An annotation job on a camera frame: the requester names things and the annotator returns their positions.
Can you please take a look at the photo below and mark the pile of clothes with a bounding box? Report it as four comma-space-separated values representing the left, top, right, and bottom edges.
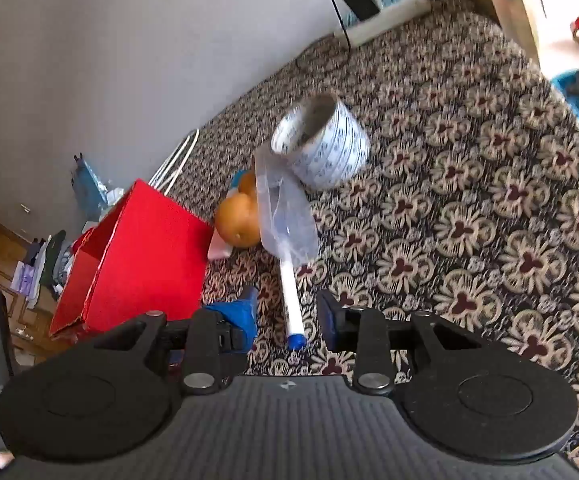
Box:
12, 230, 83, 306

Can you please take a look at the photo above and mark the patterned bedsheet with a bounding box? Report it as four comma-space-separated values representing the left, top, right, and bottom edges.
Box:
167, 0, 579, 478

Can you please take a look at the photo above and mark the white blue-printed tape roll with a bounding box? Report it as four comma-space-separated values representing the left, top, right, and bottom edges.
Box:
270, 92, 371, 191

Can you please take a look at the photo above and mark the white coiled cable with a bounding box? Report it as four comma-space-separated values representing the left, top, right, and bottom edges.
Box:
148, 128, 200, 196

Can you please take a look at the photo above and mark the blue packet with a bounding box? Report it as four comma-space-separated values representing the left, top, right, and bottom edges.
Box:
72, 154, 108, 221

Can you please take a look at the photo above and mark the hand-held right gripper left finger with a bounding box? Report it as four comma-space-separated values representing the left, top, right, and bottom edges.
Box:
92, 286, 261, 396

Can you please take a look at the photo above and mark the white marker with blue cap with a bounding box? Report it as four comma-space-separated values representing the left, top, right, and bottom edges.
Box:
272, 225, 307, 351

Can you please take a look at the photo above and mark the clear plastic bag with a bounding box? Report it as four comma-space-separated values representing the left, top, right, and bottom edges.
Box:
254, 152, 320, 266

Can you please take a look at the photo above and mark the white tube with blue cap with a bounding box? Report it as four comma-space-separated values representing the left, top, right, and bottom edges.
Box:
207, 170, 250, 262

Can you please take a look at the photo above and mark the white power strip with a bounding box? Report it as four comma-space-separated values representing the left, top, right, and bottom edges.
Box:
333, 0, 431, 47

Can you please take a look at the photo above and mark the brown cardboard box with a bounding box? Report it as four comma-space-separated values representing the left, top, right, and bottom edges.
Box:
442, 0, 547, 66

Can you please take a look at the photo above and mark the red cardboard box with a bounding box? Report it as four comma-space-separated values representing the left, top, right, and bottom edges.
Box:
48, 178, 215, 338

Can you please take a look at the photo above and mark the brown gourd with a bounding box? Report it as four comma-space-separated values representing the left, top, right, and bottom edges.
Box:
214, 171, 263, 249

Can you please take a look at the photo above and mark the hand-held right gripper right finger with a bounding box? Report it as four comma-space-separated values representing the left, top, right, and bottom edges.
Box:
316, 289, 485, 395

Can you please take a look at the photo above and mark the black charger cable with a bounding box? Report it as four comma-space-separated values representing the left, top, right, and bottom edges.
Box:
295, 0, 353, 72

